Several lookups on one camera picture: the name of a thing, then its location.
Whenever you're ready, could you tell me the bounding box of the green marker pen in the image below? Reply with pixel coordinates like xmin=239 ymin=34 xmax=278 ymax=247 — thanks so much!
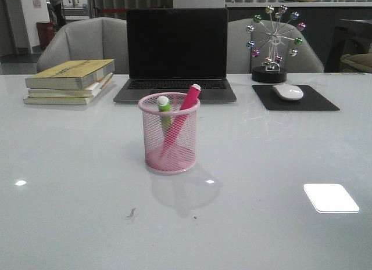
xmin=157 ymin=96 xmax=171 ymax=136

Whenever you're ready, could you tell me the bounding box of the pink marker pen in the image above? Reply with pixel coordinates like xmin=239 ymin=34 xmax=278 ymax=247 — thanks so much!
xmin=160 ymin=84 xmax=201 ymax=159

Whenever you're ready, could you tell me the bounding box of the pink mesh pen holder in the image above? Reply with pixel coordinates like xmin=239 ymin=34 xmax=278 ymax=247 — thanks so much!
xmin=138 ymin=92 xmax=200 ymax=174

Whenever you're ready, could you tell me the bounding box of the grey open laptop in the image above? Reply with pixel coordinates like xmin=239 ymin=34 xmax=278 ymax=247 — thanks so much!
xmin=113 ymin=8 xmax=237 ymax=104

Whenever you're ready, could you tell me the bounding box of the ferris wheel desk ornament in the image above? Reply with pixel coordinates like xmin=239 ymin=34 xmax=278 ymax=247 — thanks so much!
xmin=246 ymin=5 xmax=303 ymax=84

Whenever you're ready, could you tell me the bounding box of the white middle book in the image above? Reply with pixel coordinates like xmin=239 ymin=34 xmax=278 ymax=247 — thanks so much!
xmin=28 ymin=73 xmax=113 ymax=98

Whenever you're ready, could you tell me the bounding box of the white computer mouse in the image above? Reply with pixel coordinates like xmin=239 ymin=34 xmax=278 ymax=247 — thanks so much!
xmin=273 ymin=84 xmax=304 ymax=100

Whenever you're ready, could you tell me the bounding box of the grey right armchair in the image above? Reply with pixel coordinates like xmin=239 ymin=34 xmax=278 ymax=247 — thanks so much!
xmin=227 ymin=19 xmax=324 ymax=74

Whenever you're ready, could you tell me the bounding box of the grey armchair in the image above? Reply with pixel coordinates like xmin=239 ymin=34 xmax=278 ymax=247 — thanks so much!
xmin=37 ymin=17 xmax=129 ymax=74
xmin=227 ymin=19 xmax=324 ymax=74

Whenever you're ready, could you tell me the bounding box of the grey left armchair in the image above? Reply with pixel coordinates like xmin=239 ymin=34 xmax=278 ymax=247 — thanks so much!
xmin=37 ymin=17 xmax=129 ymax=74

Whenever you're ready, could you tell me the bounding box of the black mouse pad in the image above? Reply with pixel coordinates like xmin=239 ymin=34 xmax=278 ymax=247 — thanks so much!
xmin=252 ymin=85 xmax=340 ymax=111

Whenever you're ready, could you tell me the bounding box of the yellow top book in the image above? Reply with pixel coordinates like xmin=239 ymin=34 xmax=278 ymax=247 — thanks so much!
xmin=25 ymin=59 xmax=115 ymax=89

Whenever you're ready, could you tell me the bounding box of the yellow book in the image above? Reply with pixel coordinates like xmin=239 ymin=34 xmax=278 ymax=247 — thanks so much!
xmin=25 ymin=59 xmax=115 ymax=89
xmin=23 ymin=78 xmax=115 ymax=105

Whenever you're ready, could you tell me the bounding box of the red barrier belt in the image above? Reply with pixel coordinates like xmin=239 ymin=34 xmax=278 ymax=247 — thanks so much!
xmin=98 ymin=8 xmax=128 ymax=13

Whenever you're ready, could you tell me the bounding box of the yellow bottom book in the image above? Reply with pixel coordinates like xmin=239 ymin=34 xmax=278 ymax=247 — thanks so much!
xmin=23 ymin=78 xmax=115 ymax=105

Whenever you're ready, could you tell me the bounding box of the person in dark trousers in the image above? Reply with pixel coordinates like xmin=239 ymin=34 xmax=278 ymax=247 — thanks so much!
xmin=48 ymin=0 xmax=66 ymax=27

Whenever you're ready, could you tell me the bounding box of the red bin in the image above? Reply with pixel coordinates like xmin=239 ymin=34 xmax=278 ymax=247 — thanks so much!
xmin=36 ymin=21 xmax=56 ymax=50

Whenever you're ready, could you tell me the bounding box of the olive cushion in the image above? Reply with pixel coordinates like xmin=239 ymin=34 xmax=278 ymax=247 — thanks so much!
xmin=341 ymin=53 xmax=371 ymax=73

